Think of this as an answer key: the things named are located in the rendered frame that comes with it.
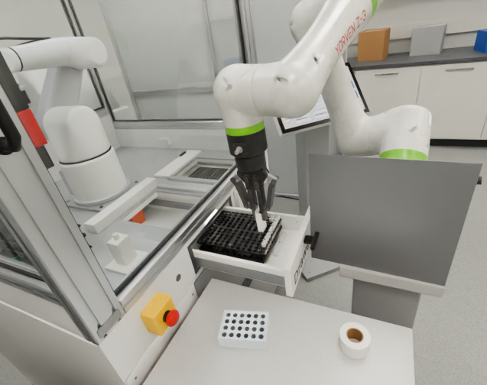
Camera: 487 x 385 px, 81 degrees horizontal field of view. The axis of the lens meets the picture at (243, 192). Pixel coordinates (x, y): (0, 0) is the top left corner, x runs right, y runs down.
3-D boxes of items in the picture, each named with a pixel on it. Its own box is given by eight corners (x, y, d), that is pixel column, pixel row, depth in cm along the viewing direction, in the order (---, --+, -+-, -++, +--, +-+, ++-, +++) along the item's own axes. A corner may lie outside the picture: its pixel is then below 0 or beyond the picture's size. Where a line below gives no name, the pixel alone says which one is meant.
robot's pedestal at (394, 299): (407, 350, 139) (438, 225, 101) (408, 418, 117) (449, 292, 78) (342, 331, 152) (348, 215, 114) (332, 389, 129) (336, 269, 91)
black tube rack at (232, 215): (282, 233, 98) (280, 218, 95) (264, 270, 84) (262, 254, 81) (225, 224, 107) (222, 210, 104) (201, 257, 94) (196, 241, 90)
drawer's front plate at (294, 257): (315, 231, 99) (314, 205, 93) (292, 298, 77) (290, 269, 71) (310, 231, 100) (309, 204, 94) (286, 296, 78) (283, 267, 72)
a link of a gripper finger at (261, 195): (257, 169, 74) (262, 169, 73) (264, 205, 79) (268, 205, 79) (251, 176, 71) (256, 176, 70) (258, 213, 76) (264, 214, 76)
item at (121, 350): (269, 175, 143) (267, 147, 136) (123, 382, 66) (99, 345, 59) (128, 164, 183) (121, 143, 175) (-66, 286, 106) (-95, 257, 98)
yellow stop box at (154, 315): (180, 313, 75) (173, 295, 72) (163, 338, 70) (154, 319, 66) (165, 308, 78) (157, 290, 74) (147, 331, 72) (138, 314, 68)
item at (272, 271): (309, 230, 98) (308, 215, 95) (287, 288, 78) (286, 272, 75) (208, 215, 114) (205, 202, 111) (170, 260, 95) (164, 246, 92)
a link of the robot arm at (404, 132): (380, 177, 96) (387, 127, 101) (433, 173, 84) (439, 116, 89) (362, 162, 89) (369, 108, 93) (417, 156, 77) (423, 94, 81)
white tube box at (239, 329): (270, 320, 79) (268, 311, 77) (267, 350, 72) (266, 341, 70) (226, 318, 81) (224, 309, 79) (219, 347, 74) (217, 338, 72)
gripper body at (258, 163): (226, 157, 69) (234, 191, 73) (259, 158, 65) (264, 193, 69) (239, 145, 74) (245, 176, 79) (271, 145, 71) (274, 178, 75)
